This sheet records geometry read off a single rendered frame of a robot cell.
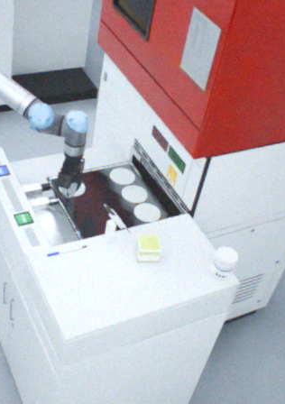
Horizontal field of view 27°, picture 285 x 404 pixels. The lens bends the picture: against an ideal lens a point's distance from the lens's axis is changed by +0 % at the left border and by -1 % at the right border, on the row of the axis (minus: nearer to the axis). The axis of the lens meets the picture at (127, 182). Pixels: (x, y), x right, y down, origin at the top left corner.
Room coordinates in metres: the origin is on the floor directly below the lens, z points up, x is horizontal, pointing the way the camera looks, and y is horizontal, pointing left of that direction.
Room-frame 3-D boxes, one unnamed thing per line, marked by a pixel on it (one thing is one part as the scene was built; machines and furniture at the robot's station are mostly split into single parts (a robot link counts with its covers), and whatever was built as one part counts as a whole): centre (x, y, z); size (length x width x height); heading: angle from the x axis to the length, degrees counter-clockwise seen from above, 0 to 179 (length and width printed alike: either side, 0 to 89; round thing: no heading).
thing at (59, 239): (1.50, 0.27, 0.87); 0.36 x 0.08 x 0.03; 33
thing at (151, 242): (1.35, -0.11, 1.00); 0.07 x 0.07 x 0.07; 14
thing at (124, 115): (1.94, -0.03, 1.02); 0.82 x 0.03 x 0.40; 33
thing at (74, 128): (1.64, 0.21, 1.21); 0.09 x 0.08 x 0.11; 88
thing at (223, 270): (1.33, -0.36, 1.01); 0.07 x 0.07 x 0.10
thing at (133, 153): (1.79, -0.11, 0.89); 0.44 x 0.02 x 0.10; 33
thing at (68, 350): (1.28, -0.08, 0.89); 0.62 x 0.35 x 0.14; 123
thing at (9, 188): (1.51, 0.39, 0.89); 0.55 x 0.09 x 0.14; 33
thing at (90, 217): (1.66, 0.05, 0.90); 0.34 x 0.34 x 0.01; 33
